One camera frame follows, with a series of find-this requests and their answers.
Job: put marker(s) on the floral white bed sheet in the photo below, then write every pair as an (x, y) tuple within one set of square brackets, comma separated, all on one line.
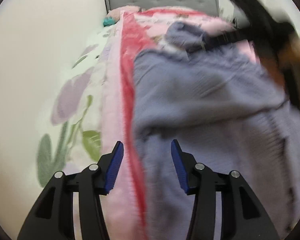
[(75, 137)]

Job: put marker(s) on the purple knit hooded cardigan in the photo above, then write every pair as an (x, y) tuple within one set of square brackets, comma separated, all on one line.
[(227, 112)]

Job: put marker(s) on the teal small toy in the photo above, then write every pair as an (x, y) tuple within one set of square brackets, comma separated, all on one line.
[(108, 21)]

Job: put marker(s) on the pink cartoon fleece blanket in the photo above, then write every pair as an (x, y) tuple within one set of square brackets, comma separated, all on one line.
[(125, 207)]

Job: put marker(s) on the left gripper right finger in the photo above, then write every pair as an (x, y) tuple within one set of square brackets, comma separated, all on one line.
[(243, 215)]

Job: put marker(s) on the person's right hand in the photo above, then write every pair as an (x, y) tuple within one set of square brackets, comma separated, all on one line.
[(286, 58)]

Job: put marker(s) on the pink plush pillow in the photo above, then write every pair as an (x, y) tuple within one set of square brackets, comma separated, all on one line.
[(115, 13)]

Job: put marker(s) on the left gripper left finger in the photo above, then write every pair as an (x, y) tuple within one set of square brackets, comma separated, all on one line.
[(51, 216)]

